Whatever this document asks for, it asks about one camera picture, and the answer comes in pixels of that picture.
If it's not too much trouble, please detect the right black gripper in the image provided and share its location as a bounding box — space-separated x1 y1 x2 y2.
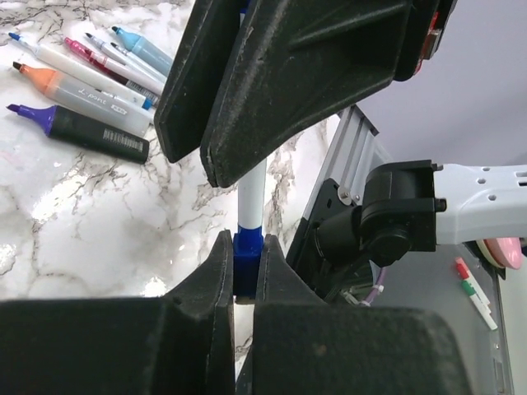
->
394 0 457 81

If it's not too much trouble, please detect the orange highlighter pen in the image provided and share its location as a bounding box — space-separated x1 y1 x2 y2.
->
12 62 150 137

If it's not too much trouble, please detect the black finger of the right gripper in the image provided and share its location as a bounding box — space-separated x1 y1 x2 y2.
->
154 0 243 163
201 1 411 188

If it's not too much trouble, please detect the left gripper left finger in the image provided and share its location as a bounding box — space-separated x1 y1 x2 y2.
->
1 230 235 394

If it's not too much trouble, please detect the red green marker below table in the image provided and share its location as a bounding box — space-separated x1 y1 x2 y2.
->
455 257 498 331

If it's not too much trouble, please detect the black cap whiteboard marker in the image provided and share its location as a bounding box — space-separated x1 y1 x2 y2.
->
85 32 166 83

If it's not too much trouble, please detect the blue cap thin marker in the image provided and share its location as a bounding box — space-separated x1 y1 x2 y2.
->
232 0 268 305

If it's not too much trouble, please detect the blue acrylic marker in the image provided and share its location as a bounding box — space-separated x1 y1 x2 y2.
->
8 32 152 109

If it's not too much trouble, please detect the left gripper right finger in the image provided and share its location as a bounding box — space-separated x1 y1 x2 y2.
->
236 235 472 394

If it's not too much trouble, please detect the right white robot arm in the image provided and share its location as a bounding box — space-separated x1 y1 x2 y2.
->
155 1 526 266

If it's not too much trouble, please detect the pink red pen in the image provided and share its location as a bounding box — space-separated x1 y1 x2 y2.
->
64 37 164 96

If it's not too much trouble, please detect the purple highlighter black cap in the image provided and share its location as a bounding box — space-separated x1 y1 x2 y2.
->
7 104 150 165

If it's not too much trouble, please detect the light blue highlighter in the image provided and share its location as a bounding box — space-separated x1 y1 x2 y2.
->
111 26 173 77

